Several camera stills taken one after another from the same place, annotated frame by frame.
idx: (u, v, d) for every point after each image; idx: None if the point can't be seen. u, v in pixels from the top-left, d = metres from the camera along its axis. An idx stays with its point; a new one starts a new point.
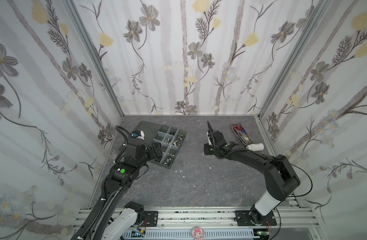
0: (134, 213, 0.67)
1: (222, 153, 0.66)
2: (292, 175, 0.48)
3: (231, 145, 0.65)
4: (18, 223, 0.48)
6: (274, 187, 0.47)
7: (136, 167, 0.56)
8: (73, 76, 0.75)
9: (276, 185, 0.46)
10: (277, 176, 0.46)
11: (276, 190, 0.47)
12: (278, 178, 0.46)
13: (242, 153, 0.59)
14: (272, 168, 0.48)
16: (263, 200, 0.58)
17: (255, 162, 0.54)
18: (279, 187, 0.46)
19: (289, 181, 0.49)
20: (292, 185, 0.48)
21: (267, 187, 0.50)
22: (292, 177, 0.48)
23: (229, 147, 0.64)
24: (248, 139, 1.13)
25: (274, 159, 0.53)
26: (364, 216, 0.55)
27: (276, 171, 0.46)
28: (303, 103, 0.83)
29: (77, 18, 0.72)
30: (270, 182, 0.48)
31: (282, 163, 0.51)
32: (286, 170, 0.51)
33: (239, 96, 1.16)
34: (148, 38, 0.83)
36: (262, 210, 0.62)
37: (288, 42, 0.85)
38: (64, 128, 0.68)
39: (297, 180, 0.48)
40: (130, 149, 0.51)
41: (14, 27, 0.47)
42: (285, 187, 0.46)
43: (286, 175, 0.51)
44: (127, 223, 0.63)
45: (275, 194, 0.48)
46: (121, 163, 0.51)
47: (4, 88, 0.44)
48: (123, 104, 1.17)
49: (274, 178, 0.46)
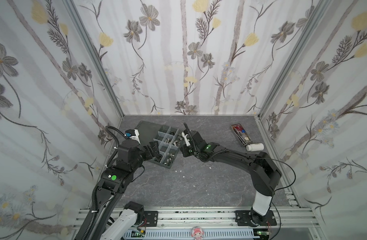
0: (133, 215, 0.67)
1: (204, 155, 0.64)
2: (275, 170, 0.50)
3: (212, 147, 0.63)
4: (18, 223, 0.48)
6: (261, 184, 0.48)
7: (129, 172, 0.50)
8: (73, 76, 0.75)
9: (263, 183, 0.47)
10: (263, 174, 0.47)
11: (263, 187, 0.48)
12: (264, 176, 0.47)
13: (226, 155, 0.57)
14: (257, 167, 0.48)
16: (258, 199, 0.58)
17: (241, 163, 0.53)
18: (266, 185, 0.47)
19: (273, 176, 0.50)
20: (276, 179, 0.50)
21: (255, 186, 0.51)
22: (275, 172, 0.50)
23: (211, 150, 0.62)
24: (248, 138, 1.07)
25: (256, 157, 0.51)
26: (364, 216, 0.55)
27: (260, 169, 0.47)
28: (303, 103, 0.83)
29: (77, 18, 0.72)
30: (257, 181, 0.48)
31: (265, 160, 0.52)
32: (268, 165, 0.52)
33: (239, 96, 1.16)
34: (148, 38, 0.83)
36: (260, 210, 0.62)
37: (288, 42, 0.85)
38: (64, 128, 0.68)
39: (279, 173, 0.51)
40: (121, 153, 0.47)
41: (14, 27, 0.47)
42: (271, 182, 0.48)
43: (269, 171, 0.52)
44: (127, 224, 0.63)
45: (263, 191, 0.49)
46: (113, 169, 0.47)
47: (4, 88, 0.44)
48: (123, 104, 1.17)
49: (260, 176, 0.46)
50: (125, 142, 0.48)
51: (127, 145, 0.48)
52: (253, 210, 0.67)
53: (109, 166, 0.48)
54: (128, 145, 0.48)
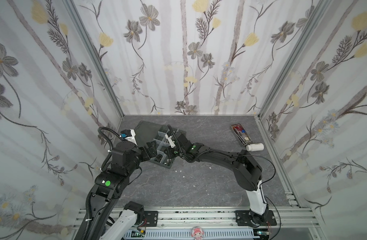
0: (133, 215, 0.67)
1: (190, 156, 0.64)
2: (256, 166, 0.53)
3: (197, 147, 0.64)
4: (18, 224, 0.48)
6: (243, 181, 0.51)
7: (125, 176, 0.48)
8: (73, 76, 0.75)
9: (246, 180, 0.49)
10: (244, 171, 0.49)
11: (246, 183, 0.51)
12: (245, 172, 0.49)
13: (210, 155, 0.59)
14: (240, 165, 0.50)
16: (250, 198, 0.60)
17: (224, 162, 0.55)
18: (248, 181, 0.49)
19: (254, 172, 0.53)
20: (257, 174, 0.53)
21: (239, 183, 0.53)
22: (256, 167, 0.53)
23: (196, 150, 0.63)
24: (248, 139, 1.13)
25: (238, 155, 0.54)
26: (364, 216, 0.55)
27: (242, 166, 0.50)
28: (303, 103, 0.83)
29: (77, 18, 0.72)
30: (239, 178, 0.51)
31: (246, 157, 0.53)
32: (249, 161, 0.55)
33: (239, 96, 1.16)
34: (148, 38, 0.83)
36: (258, 209, 0.63)
37: (288, 42, 0.85)
38: (64, 128, 0.68)
39: (259, 168, 0.54)
40: (116, 157, 0.44)
41: (14, 27, 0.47)
42: (253, 178, 0.51)
43: (249, 167, 0.55)
44: (127, 225, 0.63)
45: (246, 186, 0.52)
46: (108, 172, 0.45)
47: (4, 88, 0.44)
48: (123, 104, 1.17)
49: (241, 173, 0.48)
50: (119, 145, 0.45)
51: (122, 148, 0.45)
52: (253, 211, 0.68)
53: (104, 169, 0.46)
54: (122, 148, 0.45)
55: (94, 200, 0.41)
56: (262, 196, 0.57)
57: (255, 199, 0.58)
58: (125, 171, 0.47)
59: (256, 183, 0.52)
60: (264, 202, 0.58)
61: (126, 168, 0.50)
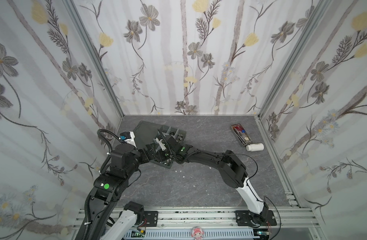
0: (132, 216, 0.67)
1: (179, 157, 0.68)
2: (239, 164, 0.57)
3: (186, 148, 0.67)
4: (18, 224, 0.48)
6: (228, 178, 0.54)
7: (124, 178, 0.48)
8: (73, 76, 0.75)
9: (230, 177, 0.53)
10: (229, 170, 0.53)
11: (230, 181, 0.55)
12: (230, 171, 0.53)
13: (197, 155, 0.62)
14: (224, 164, 0.53)
16: (245, 198, 0.62)
17: (209, 162, 0.59)
18: (233, 178, 0.54)
19: (238, 170, 0.57)
20: (241, 172, 0.57)
21: (224, 180, 0.58)
22: (240, 166, 0.57)
23: (185, 151, 0.66)
24: (248, 138, 1.07)
25: (223, 155, 0.57)
26: (364, 217, 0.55)
27: (226, 164, 0.53)
28: (303, 103, 0.83)
29: (77, 18, 0.72)
30: (224, 176, 0.55)
31: (230, 155, 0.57)
32: (233, 160, 0.59)
33: (239, 96, 1.16)
34: (148, 38, 0.83)
36: (255, 208, 0.64)
37: (288, 42, 0.85)
38: (64, 128, 0.68)
39: (243, 167, 0.58)
40: (115, 159, 0.44)
41: (14, 27, 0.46)
42: (237, 176, 0.55)
43: (234, 166, 0.58)
44: (127, 226, 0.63)
45: (231, 184, 0.56)
46: (107, 175, 0.44)
47: (4, 88, 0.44)
48: (123, 104, 1.17)
49: (226, 172, 0.52)
50: (119, 147, 0.45)
51: (121, 150, 0.45)
52: (253, 211, 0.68)
53: (102, 172, 0.45)
54: (121, 150, 0.45)
55: (93, 202, 0.41)
56: (255, 195, 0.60)
57: (247, 197, 0.61)
58: (124, 173, 0.47)
59: (242, 181, 0.59)
60: (258, 201, 0.66)
61: (126, 171, 0.50)
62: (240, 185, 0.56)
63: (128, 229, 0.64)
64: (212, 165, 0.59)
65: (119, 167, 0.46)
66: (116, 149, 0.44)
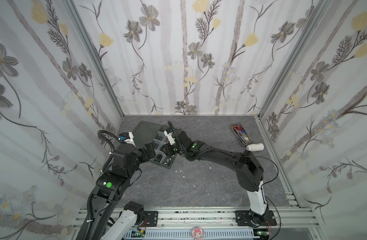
0: (132, 216, 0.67)
1: (190, 154, 0.63)
2: (257, 166, 0.52)
3: (198, 146, 0.62)
4: (18, 224, 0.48)
6: (245, 181, 0.50)
7: (126, 177, 0.49)
8: (73, 76, 0.75)
9: (247, 179, 0.48)
10: (248, 172, 0.49)
11: (247, 184, 0.51)
12: (248, 173, 0.49)
13: (212, 154, 0.58)
14: (243, 165, 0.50)
16: (251, 199, 0.60)
17: (226, 162, 0.54)
18: (250, 180, 0.49)
19: (256, 172, 0.53)
20: (258, 173, 0.53)
21: (241, 183, 0.53)
22: (257, 168, 0.52)
23: (197, 148, 0.61)
24: (248, 139, 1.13)
25: (241, 155, 0.53)
26: (364, 217, 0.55)
27: (243, 164, 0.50)
28: (303, 103, 0.83)
29: (77, 18, 0.72)
30: (241, 178, 0.50)
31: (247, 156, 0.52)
32: (251, 161, 0.55)
33: (239, 96, 1.16)
34: (148, 38, 0.83)
36: (259, 210, 0.63)
37: (288, 42, 0.85)
38: (64, 128, 0.68)
39: (261, 169, 0.54)
40: (117, 158, 0.45)
41: (14, 27, 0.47)
42: (255, 179, 0.51)
43: (251, 167, 0.55)
44: (127, 226, 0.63)
45: (246, 187, 0.52)
46: (109, 174, 0.45)
47: (4, 88, 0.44)
48: (123, 104, 1.17)
49: (245, 174, 0.48)
50: (122, 146, 0.46)
51: (123, 150, 0.46)
52: (253, 211, 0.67)
53: (104, 171, 0.46)
54: (124, 150, 0.46)
55: (95, 201, 0.42)
56: (263, 197, 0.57)
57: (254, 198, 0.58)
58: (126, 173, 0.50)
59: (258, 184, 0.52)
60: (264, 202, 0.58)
61: (128, 170, 0.51)
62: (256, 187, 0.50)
63: (128, 228, 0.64)
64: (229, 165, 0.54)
65: (122, 167, 0.47)
66: (119, 149, 0.45)
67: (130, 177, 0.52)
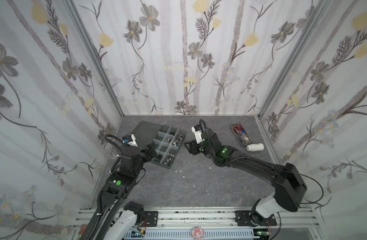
0: (132, 216, 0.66)
1: (220, 160, 0.59)
2: (301, 184, 0.46)
3: (229, 151, 0.59)
4: (18, 224, 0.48)
6: (285, 198, 0.44)
7: (133, 177, 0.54)
8: (73, 76, 0.75)
9: (289, 196, 0.42)
10: (290, 188, 0.43)
11: (287, 202, 0.44)
12: (291, 190, 0.43)
13: (245, 163, 0.53)
14: (284, 180, 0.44)
16: (266, 205, 0.57)
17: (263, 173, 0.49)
18: (292, 199, 0.43)
19: (298, 189, 0.47)
20: (300, 191, 0.47)
21: (279, 200, 0.47)
22: (301, 185, 0.46)
23: (227, 154, 0.58)
24: (248, 139, 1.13)
25: (282, 169, 0.47)
26: (364, 217, 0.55)
27: (284, 179, 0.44)
28: (303, 103, 0.83)
29: (77, 18, 0.72)
30: (282, 194, 0.44)
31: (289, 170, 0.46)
32: (294, 177, 0.48)
33: (239, 96, 1.16)
34: (148, 38, 0.83)
36: (264, 213, 0.62)
37: (288, 42, 0.85)
38: (64, 128, 0.68)
39: (304, 187, 0.47)
40: (124, 160, 0.50)
41: (14, 27, 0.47)
42: (297, 197, 0.46)
43: (293, 183, 0.49)
44: (127, 226, 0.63)
45: (285, 205, 0.46)
46: (117, 175, 0.50)
47: (4, 88, 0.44)
48: (123, 104, 1.17)
49: (287, 190, 0.42)
50: (129, 149, 0.51)
51: (129, 152, 0.51)
52: (253, 210, 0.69)
53: (113, 172, 0.50)
54: (130, 152, 0.51)
55: (105, 197, 0.46)
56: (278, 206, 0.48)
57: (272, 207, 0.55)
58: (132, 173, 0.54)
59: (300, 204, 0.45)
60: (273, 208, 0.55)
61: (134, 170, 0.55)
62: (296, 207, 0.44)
63: (128, 228, 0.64)
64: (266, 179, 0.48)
65: (128, 168, 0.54)
66: (125, 152, 0.49)
67: (136, 177, 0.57)
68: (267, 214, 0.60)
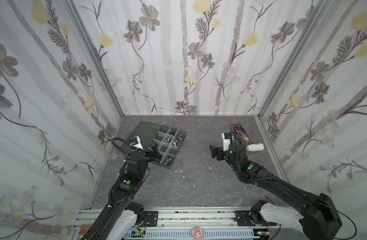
0: (132, 215, 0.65)
1: (245, 176, 0.58)
2: (335, 218, 0.43)
3: (255, 170, 0.58)
4: (18, 224, 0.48)
6: (317, 230, 0.40)
7: (139, 179, 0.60)
8: (73, 76, 0.75)
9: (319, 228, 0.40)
10: (323, 222, 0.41)
11: (318, 234, 0.41)
12: (324, 223, 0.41)
13: (274, 186, 0.51)
14: (317, 212, 0.47)
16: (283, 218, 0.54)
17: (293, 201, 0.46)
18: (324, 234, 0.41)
19: (331, 223, 0.44)
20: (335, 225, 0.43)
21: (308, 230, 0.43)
22: (335, 220, 0.43)
23: (254, 172, 0.57)
24: (248, 138, 1.07)
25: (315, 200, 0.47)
26: (364, 217, 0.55)
27: (316, 209, 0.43)
28: (303, 103, 0.83)
29: (77, 18, 0.72)
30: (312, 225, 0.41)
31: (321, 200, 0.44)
32: (328, 210, 0.42)
33: (239, 96, 1.16)
34: (148, 38, 0.83)
36: (267, 216, 0.61)
37: (288, 42, 0.85)
38: (64, 128, 0.68)
39: (338, 222, 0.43)
40: (130, 165, 0.55)
41: (14, 27, 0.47)
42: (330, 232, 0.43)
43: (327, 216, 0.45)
44: (126, 226, 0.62)
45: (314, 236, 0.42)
46: (125, 176, 0.56)
47: (4, 88, 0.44)
48: (123, 104, 1.17)
49: (319, 223, 0.40)
50: (134, 154, 0.56)
51: (134, 157, 0.55)
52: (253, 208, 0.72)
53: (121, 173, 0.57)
54: (135, 157, 0.55)
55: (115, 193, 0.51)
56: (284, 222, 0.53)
57: (283, 220, 0.54)
58: (139, 175, 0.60)
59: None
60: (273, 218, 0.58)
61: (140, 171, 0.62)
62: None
63: (128, 228, 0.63)
64: (296, 206, 0.46)
65: (134, 171, 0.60)
66: (131, 156, 0.55)
67: (142, 178, 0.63)
68: (270, 219, 0.60)
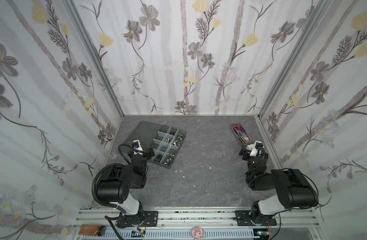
0: (137, 202, 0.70)
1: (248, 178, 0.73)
2: (305, 187, 0.48)
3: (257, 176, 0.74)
4: (18, 224, 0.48)
6: (280, 188, 0.49)
7: (143, 175, 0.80)
8: (73, 76, 0.75)
9: (281, 186, 0.49)
10: (285, 180, 0.50)
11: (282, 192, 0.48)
12: (285, 180, 0.50)
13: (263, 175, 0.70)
14: (280, 173, 0.52)
16: (269, 201, 0.58)
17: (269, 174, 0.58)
18: (284, 188, 0.48)
19: (299, 188, 0.51)
20: (305, 193, 0.47)
21: (279, 198, 0.49)
22: (305, 187, 0.48)
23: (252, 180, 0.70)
24: (248, 139, 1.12)
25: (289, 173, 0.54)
26: (364, 216, 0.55)
27: (283, 174, 0.51)
28: (303, 103, 0.83)
29: (77, 18, 0.72)
30: (277, 186, 0.50)
31: (293, 173, 0.52)
32: (298, 180, 0.50)
33: (239, 96, 1.16)
34: (148, 38, 0.83)
36: (263, 209, 0.62)
37: (288, 42, 0.85)
38: (64, 128, 0.68)
39: (310, 191, 0.47)
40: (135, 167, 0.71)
41: (14, 27, 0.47)
42: (291, 189, 0.47)
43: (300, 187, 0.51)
44: (131, 203, 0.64)
45: (283, 203, 0.47)
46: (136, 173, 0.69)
47: (4, 88, 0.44)
48: (123, 104, 1.17)
49: (280, 179, 0.50)
50: (133, 158, 0.70)
51: (135, 162, 0.71)
52: (254, 203, 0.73)
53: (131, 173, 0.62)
54: (136, 161, 0.71)
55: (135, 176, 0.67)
56: (272, 210, 0.56)
57: (272, 205, 0.56)
58: (142, 171, 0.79)
59: (299, 203, 0.45)
60: (267, 211, 0.59)
61: (142, 170, 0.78)
62: (288, 198, 0.45)
63: (128, 210, 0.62)
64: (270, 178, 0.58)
65: (139, 170, 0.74)
66: (132, 160, 0.69)
67: (145, 172, 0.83)
68: (266, 213, 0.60)
